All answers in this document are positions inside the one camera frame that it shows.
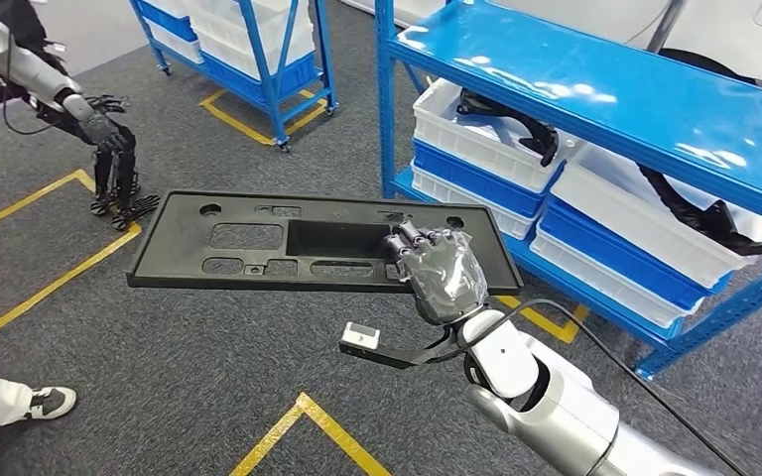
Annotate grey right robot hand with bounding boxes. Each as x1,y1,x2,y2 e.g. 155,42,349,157
384,221,491,326

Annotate black plastic panel part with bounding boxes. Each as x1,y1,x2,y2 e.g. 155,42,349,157
125,190,525,296

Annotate black curved plastic part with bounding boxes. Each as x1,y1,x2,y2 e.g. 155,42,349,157
454,88,561,168
637,164,762,258

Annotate blue metal shelf rack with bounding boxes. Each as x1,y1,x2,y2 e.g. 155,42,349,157
127,0,339,154
374,0,762,383

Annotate yellow floor tape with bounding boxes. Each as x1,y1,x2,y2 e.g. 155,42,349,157
493,296,589,345
229,392,392,476
0,169,142,337
198,88,329,147

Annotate grey metal pole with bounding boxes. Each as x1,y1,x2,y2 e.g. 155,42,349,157
643,0,688,54

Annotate black car wheel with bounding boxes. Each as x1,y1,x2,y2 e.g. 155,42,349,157
657,49,757,86

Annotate white car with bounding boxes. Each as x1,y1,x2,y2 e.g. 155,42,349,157
337,0,762,93

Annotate humanoid robot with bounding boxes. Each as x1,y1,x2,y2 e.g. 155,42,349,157
0,0,162,232

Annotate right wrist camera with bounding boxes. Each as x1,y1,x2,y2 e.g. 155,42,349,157
339,321,461,371

